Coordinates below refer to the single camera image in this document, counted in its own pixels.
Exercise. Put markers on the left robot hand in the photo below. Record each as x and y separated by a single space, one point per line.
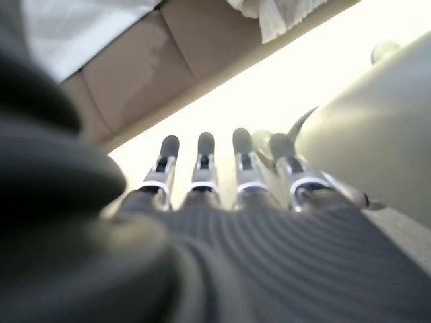
215 262

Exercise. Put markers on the white fitted bed sheet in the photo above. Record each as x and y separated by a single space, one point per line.
84 30

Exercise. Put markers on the silver left robot leg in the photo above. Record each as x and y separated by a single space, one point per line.
377 141

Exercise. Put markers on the white pillowcase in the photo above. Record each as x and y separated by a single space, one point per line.
279 17

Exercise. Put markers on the brown upholstered bed frame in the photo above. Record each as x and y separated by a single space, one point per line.
141 74

